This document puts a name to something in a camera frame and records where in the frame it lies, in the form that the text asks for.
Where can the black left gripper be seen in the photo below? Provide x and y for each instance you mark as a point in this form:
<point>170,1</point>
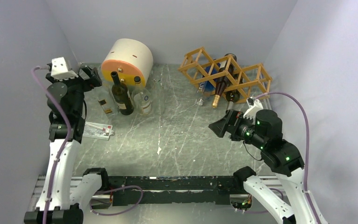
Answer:
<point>94,80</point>

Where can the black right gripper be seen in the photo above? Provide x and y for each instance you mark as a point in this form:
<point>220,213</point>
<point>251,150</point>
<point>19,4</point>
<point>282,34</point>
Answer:
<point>235,118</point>

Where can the clear bottle black cap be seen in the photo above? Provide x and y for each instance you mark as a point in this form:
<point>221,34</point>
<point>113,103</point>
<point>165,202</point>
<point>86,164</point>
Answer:
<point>106,102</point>

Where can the dark bottle gold foil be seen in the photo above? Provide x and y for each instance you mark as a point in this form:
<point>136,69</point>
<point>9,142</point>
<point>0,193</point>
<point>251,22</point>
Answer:
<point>221,83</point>

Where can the dark green wine bottle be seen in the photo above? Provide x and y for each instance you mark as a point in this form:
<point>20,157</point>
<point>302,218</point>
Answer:
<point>121,95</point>

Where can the large clear glass bottle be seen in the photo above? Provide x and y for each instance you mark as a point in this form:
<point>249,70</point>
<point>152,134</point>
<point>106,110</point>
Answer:
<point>141,97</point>

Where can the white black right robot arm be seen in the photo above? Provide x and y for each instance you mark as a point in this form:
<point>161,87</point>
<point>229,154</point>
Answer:
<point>264,131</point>

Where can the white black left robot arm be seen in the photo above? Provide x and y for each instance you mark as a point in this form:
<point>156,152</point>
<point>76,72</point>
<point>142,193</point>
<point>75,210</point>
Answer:
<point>58,204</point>

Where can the blue labelled clear bottle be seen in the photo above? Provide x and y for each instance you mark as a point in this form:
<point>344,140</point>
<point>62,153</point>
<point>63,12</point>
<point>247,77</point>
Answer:
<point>205,89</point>

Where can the wooden wine rack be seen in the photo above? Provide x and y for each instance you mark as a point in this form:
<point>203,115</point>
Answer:
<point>243,79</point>

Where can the white orange yellow bread box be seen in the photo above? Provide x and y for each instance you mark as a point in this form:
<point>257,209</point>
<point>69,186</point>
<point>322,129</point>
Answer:
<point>129,58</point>

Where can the clear plastic packet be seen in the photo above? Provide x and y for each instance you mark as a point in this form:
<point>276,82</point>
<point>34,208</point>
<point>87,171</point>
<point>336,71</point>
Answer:
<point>98,131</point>

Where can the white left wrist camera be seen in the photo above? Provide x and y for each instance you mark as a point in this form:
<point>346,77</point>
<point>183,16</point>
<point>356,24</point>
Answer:
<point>60,70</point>

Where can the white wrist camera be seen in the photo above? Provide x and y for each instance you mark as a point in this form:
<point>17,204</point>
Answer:
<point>60,70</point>
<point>254,105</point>

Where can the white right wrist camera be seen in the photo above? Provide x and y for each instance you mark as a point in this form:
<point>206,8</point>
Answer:
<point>254,105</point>

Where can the aluminium frame rail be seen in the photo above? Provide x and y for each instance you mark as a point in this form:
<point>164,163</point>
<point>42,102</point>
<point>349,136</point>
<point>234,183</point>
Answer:
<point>40,185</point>

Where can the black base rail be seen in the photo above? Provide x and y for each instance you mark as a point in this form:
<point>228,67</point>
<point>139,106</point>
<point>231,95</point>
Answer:
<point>127,190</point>

